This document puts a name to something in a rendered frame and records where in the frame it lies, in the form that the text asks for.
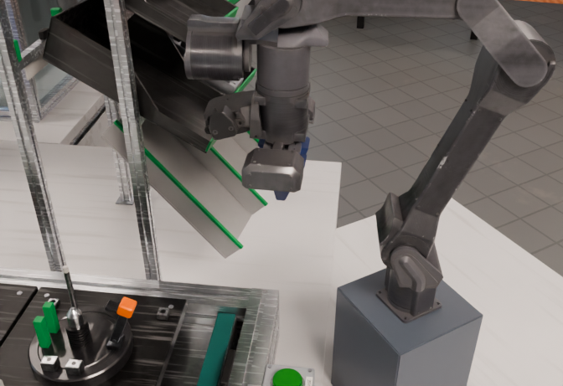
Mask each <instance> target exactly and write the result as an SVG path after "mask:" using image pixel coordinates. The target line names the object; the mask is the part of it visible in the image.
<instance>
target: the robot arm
mask: <svg viewBox="0 0 563 386"><path fill-rule="evenodd" d="M347 16H352V17H354V16H358V17H387V18H445V19H453V20H454V19H460V20H463V21H464V22H465V23H466V24H467V25H468V27H469V28H470V29H471V30H472V31H473V32H474V34H475V35H476V36H477V37H478V39H479V40H480V41H481V43H482V44H483V46H482V48H481V51H480V53H479V56H478V59H477V61H476V64H475V68H474V71H473V79H472V83H471V87H470V91H469V93H468V95H467V98H466V99H465V101H464V102H463V103H462V106H461V107H460V109H459V111H458V112H457V114H456V115H455V117H454V118H453V120H452V122H451V124H450V125H449V127H448V128H447V130H446V132H445V133H444V135H443V137H442V139H441V140H440V141H439V143H438V144H437V146H436V148H435V150H434V152H433V153H432V154H431V156H430V158H429V159H428V161H427V163H426V165H425V166H424V167H423V169H422V170H421V173H420V174H419V176H418V178H417V179H416V181H415V182H414V184H413V185H412V187H411V189H410V190H409V191H408V192H406V193H403V194H401V195H400V196H399V197H398V196H396V195H395V194H393V193H388V195H387V197H386V200H385V203H384V205H383V206H382V207H381V209H380V210H378V211H377V212H376V213H375V217H376V223H377V225H376V226H377V233H378V239H379V246H380V258H381V259H382V261H383V263H384V264H385V265H386V274H385V288H383V289H380V290H378V291H376V296H377V297H378V298H379V299H380V300H381V301H382V302H383V303H384V304H385V305H386V306H387V307H388V308H389V309H390V310H391V311H392V312H393V313H394V314H395V315H396V316H397V317H398V318H399V319H400V320H401V321H402V322H403V323H408V322H412V321H414V320H415V319H417V318H420V317H423V316H425V315H426V314H429V313H431V312H433V311H436V310H438V309H440V308H442V303H441V302H440V301H439V300H437V299H436V298H435V295H436V288H437V287H438V285H439V284H440V282H441V281H442V279H443V275H442V269H441V266H440V262H439V259H438V255H437V252H436V246H435V238H436V231H437V226H438V223H439V218H440V216H441V214H442V211H443V210H444V208H445V207H446V206H447V204H448V203H449V201H450V200H451V198H452V196H453V195H454V193H455V192H456V191H457V189H458V188H459V186H460V184H461V183H462V181H463V179H464V178H465V177H466V176H467V174H468V172H469V171H470V169H471V168H472V166H473V164H474V163H475V162H476V161H477V159H478V157H479V156H480V154H481V153H482V151H483V149H484V148H485V147H486V146H487V144H488V142H489V141H490V139H491V138H492V136H493V134H494V133H495V132H496V131H497V129H498V127H499V126H500V124H501V123H502V121H503V120H504V118H505V117H506V116H508V115H510V114H511V113H513V112H515V111H516V110H518V109H519V108H521V107H523V106H525V105H527V104H528V103H529V102H530V101H531V100H532V99H533V98H534V97H535V96H536V95H537V94H538V93H539V91H540V90H541V89H542V88H543V87H544V86H545V85H546V84H547V83H548V82H549V80H550V79H551V77H552V75H553V74H554V72H555V67H556V62H555V55H554V52H553V50H552V49H551V47H550V46H549V45H548V44H547V43H546V42H545V41H544V40H543V39H542V37H541V36H540V35H539V34H538V33H537V32H536V30H535V29H534V28H533V27H532V26H531V25H529V24H528V23H526V22H523V21H519V20H513V19H512V18H511V17H510V16H509V14H508V13H507V12H506V10H505V9H504V8H503V6H502V5H501V4H500V3H499V1H498V0H251V1H250V2H249V3H248V5H245V8H244V11H243V13H242V15H241V18H227V17H209V16H205V15H202V14H191V15H190V17H189V19H188V21H187V27H188V32H187V38H186V52H185V54H184V56H183V61H184V69H185V74H186V76H187V78H188V79H189V80H233V81H240V78H243V74H244V71H245V72H251V57H252V44H256V47H257V80H256V89H255V90H248V91H240V92H236V93H233V94H229V95H222V96H219V97H215V98H214V99H212V100H210V101H209V103H208V105H207V107H206V109H205V112H204V121H205V129H204V130H205V132H206V133H207V134H211V136H212V137H213V139H214V140H221V139H225V138H228V137H233V136H235V135H237V134H241V133H244V132H247V131H250V138H255V139H260V140H259V142H258V147H259V148H257V147H256V148H255V149H253V150H252V151H251V152H249V153H248V154H247V156H246V159H245V163H244V166H243V168H242V170H241V173H242V186H244V187H245V188H249V189H260V190H270V191H274V194H275V196H276V200H281V201H285V200H286V198H287V196H288V194H289V193H295V192H297V191H300V190H301V186H302V178H303V170H304V168H305V163H306V159H307V155H306V153H307V150H308V147H309V142H310V138H309V137H307V129H308V124H313V121H314V116H315V103H316V102H315V100H314V99H313V98H312V97H311V96H310V95H309V94H310V90H311V82H309V74H310V53H311V46H314V47H326V46H328V30H327V29H325V28H324V27H323V26H322V25H321V24H320V23H322V22H326V21H328V20H331V19H334V18H341V17H347Z"/></svg>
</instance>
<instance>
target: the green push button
mask: <svg viewBox="0 0 563 386"><path fill-rule="evenodd" d="M272 381H273V386H302V376H301V374H300V373H299V372H298V371H297V370H295V369H292V368H283V369H281V370H279V371H277V372H276V373H275V374H274V376H273V380H272Z"/></svg>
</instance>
